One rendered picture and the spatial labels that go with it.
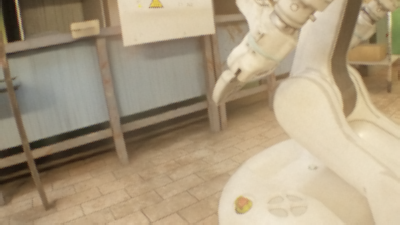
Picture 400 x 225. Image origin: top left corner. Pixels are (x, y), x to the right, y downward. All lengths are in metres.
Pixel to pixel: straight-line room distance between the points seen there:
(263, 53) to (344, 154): 0.28
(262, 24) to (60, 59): 1.34
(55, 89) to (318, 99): 1.39
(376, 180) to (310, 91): 0.22
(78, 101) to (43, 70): 0.27
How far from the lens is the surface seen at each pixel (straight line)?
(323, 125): 0.60
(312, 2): 0.41
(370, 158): 0.59
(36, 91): 1.64
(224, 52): 2.08
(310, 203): 0.64
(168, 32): 1.61
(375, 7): 0.85
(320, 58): 0.63
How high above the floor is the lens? 0.74
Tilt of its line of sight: 14 degrees down
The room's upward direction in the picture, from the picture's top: 7 degrees counter-clockwise
